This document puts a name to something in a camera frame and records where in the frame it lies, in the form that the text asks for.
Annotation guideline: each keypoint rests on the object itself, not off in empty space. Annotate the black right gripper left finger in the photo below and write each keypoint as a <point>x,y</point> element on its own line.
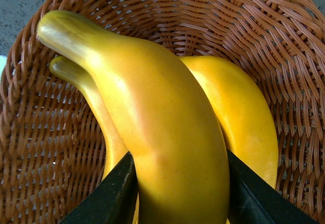
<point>113,201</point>

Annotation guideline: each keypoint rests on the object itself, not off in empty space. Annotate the right brown wicker basket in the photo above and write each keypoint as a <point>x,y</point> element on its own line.
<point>53,150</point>

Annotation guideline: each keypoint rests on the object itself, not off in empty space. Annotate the yellow banana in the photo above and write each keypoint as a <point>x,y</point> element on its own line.
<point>78,77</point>
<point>161,113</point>
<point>243,113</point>

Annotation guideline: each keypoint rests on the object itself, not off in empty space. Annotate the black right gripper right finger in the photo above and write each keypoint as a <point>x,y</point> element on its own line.
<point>256,198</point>

